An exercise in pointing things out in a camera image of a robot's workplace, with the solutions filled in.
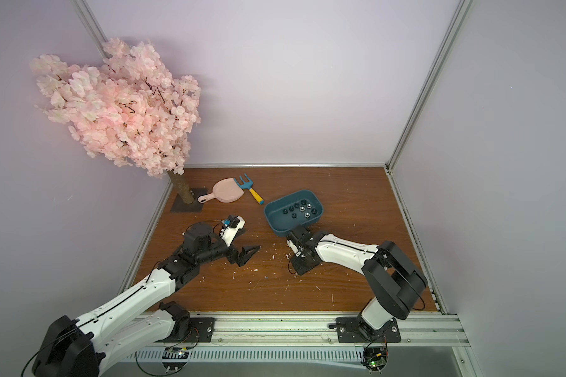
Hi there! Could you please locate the dark square tree base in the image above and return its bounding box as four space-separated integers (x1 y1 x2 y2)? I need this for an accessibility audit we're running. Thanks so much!
170 188 208 213

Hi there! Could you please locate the aluminium front rail frame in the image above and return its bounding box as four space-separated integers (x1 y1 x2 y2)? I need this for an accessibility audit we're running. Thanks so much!
118 312 482 376

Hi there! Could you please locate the teal plastic storage box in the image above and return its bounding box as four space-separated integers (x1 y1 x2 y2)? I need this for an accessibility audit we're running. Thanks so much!
264 189 324 237

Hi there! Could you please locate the right controller board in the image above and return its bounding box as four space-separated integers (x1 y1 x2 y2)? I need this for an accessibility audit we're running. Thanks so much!
361 347 388 373

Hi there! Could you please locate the left controller board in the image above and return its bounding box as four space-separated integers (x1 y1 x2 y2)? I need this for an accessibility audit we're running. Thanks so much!
161 347 190 375

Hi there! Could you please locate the pink plastic dustpan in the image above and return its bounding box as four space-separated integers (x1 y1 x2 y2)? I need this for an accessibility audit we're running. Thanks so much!
197 178 244 204

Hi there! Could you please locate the pink artificial blossom tree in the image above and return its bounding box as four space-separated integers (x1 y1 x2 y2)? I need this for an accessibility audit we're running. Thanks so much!
30 38 201 204

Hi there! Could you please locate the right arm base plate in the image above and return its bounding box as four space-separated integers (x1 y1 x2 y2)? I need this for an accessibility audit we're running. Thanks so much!
328 317 402 343

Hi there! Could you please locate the controller board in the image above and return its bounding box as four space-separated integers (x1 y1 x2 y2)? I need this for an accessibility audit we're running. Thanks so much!
161 347 190 375
361 347 388 373

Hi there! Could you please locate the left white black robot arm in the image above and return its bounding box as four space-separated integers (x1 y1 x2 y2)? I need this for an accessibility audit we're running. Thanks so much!
26 217 260 376

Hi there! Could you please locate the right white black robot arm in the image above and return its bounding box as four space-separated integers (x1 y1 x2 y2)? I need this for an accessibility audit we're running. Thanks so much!
286 226 428 342

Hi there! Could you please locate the blue yellow toy rake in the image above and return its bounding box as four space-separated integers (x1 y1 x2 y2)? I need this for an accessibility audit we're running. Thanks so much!
234 174 264 205

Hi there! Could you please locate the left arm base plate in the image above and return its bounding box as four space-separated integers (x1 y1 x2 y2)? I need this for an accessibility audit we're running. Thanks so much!
159 317 215 343

